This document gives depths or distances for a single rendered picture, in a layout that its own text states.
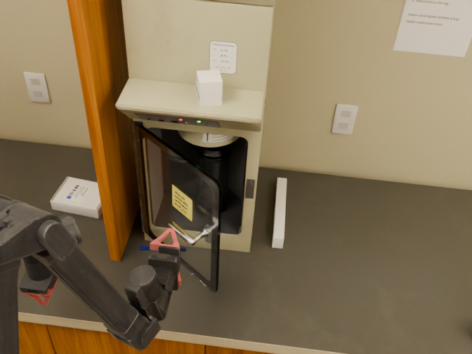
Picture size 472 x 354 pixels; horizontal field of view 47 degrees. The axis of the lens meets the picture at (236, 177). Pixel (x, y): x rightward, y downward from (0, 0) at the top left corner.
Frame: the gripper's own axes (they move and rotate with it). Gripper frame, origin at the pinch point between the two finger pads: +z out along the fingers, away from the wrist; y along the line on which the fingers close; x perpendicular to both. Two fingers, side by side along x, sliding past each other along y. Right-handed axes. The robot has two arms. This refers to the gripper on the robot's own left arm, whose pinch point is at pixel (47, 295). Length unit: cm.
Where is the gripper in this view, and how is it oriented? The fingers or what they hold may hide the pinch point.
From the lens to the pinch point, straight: 139.7
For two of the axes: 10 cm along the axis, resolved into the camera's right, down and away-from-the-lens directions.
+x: -9.9, -1.2, 0.5
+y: 1.2, -6.5, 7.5
